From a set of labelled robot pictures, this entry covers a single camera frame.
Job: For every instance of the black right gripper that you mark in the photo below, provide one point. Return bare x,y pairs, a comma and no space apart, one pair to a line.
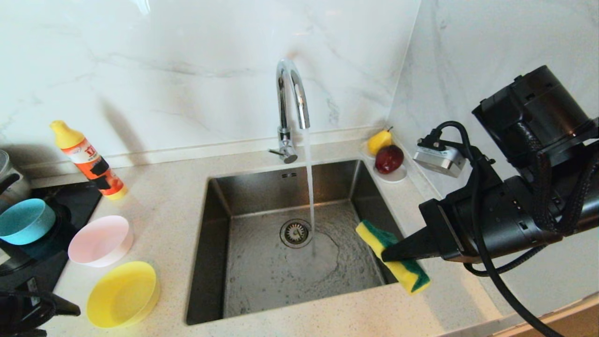
449,231

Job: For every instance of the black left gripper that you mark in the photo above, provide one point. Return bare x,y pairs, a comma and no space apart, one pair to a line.
23,311

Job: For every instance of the green and yellow sponge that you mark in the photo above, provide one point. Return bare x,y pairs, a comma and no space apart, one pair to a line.
412,276

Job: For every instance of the yellow plastic bowl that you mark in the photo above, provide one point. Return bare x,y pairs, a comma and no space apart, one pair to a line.
122,296

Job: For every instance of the pink plastic bowl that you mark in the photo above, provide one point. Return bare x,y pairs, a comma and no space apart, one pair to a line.
100,241

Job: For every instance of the blue plastic bowl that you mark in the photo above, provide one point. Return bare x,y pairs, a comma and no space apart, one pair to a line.
25,224

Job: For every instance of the orange dish soap bottle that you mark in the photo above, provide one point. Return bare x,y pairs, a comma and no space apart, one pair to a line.
86,157

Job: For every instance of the chrome gooseneck faucet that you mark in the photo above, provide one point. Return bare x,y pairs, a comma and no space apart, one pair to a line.
282,107

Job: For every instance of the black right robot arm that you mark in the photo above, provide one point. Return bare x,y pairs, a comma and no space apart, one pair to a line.
538,196

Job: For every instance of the metal sink drain strainer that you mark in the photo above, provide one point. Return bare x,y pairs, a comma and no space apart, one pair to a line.
295,233

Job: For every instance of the stainless steel sink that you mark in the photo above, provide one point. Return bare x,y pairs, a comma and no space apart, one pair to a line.
262,281

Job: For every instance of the black induction cooktop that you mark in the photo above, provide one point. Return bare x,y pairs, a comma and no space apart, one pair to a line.
51,262

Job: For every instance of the small white dish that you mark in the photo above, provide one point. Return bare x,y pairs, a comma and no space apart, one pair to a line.
396,177

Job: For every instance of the red apple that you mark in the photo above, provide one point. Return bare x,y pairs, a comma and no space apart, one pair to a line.
389,159

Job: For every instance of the yellow pear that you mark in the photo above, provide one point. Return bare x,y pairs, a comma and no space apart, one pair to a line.
379,142

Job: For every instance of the steel pot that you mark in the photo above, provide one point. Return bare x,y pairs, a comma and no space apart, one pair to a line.
9,173

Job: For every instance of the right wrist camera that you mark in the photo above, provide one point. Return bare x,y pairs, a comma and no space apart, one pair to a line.
440,159

